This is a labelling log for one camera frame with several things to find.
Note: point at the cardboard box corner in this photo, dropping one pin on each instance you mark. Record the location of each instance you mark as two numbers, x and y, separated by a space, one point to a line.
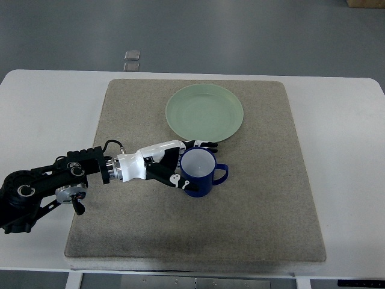
366 3

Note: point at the blue enamel mug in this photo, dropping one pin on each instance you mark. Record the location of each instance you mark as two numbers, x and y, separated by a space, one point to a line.
199 166

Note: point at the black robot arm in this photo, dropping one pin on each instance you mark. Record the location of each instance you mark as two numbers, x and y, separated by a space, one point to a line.
29 195

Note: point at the metal floor plate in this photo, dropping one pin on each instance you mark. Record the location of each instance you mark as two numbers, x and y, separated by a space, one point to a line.
132 55
131 67

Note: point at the light green plate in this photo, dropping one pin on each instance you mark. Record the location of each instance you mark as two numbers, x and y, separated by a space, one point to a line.
204 112

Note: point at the upper metal floor plate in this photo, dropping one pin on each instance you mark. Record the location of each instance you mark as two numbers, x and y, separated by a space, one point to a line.
132 55

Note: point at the lower metal floor plate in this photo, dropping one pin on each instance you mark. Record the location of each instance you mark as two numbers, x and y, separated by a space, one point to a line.
131 67

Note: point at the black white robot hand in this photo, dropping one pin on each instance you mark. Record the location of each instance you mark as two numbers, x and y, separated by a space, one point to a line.
159 162

